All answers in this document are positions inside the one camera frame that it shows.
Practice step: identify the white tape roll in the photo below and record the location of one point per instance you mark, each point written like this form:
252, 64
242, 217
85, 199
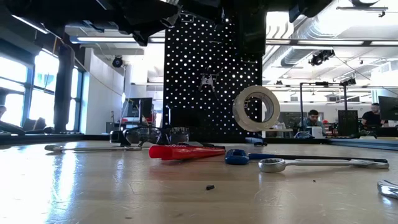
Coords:
237, 109

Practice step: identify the red utility knife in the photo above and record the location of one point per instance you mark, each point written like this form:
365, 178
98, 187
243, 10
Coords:
180, 152

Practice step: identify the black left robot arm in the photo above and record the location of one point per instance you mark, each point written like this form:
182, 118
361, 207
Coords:
46, 9

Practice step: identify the blue board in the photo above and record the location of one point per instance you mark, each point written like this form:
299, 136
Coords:
367, 143

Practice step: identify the long ceiling light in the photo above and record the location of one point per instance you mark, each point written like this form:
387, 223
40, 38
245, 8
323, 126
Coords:
118, 39
329, 42

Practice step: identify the black perforated pegboard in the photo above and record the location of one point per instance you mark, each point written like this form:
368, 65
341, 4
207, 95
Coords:
186, 77

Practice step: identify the black computer monitor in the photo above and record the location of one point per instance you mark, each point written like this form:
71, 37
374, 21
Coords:
388, 108
140, 107

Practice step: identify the dark building column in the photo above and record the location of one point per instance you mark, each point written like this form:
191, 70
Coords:
63, 93

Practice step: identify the small black pegboard shelf bin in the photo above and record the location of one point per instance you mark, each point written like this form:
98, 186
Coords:
185, 123

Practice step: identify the clear safety glasses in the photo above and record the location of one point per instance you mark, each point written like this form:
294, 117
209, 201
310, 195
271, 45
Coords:
140, 135

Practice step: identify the black ceiling spotlight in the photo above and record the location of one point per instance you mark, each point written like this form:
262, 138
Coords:
323, 55

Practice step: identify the person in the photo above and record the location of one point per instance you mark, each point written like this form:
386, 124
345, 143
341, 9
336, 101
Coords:
312, 119
371, 118

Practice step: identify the white box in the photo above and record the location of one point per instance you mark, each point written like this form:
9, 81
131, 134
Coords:
317, 132

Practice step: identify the small black chip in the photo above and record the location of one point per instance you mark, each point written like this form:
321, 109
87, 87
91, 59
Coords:
210, 187

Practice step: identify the small black perforated panel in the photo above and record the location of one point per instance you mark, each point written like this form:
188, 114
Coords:
348, 123

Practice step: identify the black ceiling camera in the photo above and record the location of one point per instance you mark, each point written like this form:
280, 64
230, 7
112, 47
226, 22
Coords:
117, 61

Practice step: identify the silver ceiling air duct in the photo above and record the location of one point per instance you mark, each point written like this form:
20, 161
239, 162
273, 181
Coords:
293, 57

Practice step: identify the black aluminium table frame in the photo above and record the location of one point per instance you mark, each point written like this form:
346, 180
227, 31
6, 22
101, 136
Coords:
87, 137

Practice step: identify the black metal stand frame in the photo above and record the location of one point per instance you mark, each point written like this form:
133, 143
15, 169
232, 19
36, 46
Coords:
301, 109

